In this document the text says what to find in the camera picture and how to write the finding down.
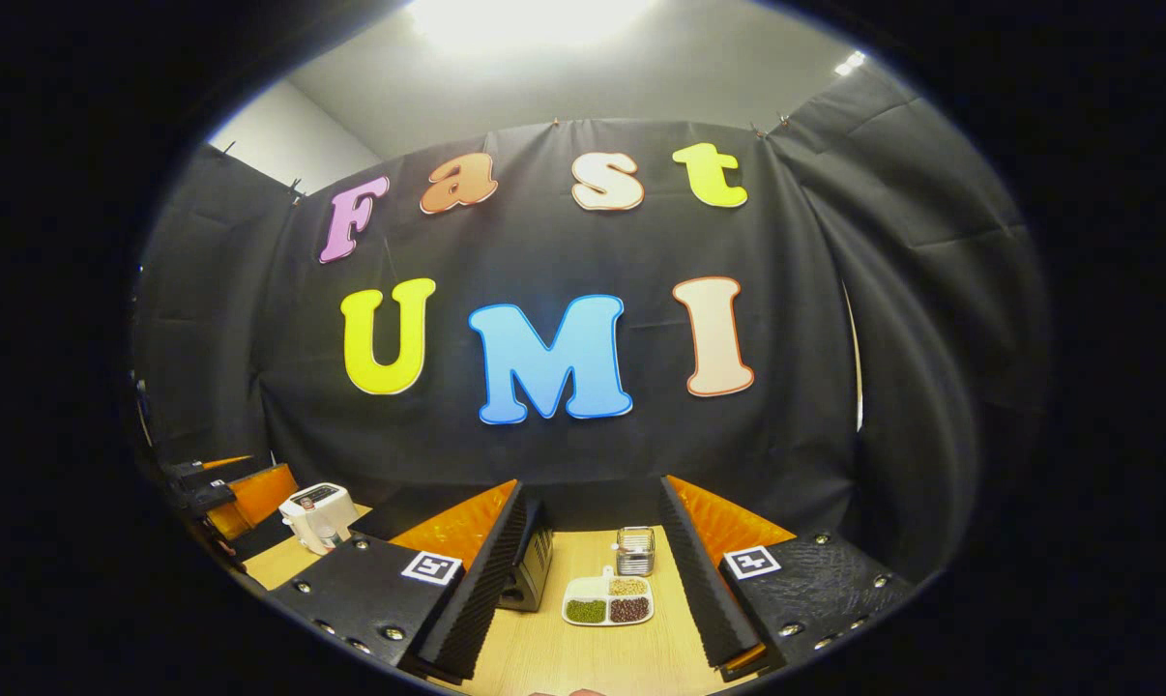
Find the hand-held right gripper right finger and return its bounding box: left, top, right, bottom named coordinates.
left=657, top=474, right=919, bottom=683

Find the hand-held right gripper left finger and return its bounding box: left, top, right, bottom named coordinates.
left=270, top=479, right=529, bottom=685

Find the black electric oven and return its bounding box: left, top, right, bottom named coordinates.
left=354, top=497, right=556, bottom=614

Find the white toaster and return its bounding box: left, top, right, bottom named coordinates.
left=278, top=482, right=360, bottom=556

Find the metal mesh holder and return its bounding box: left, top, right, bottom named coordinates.
left=613, top=526, right=657, bottom=579

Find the white divided dish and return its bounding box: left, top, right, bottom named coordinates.
left=561, top=566, right=656, bottom=628

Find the black backdrop cloth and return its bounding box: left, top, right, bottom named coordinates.
left=129, top=63, right=1053, bottom=581

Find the large ceiling light panel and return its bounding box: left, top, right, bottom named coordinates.
left=407, top=0, right=663, bottom=61

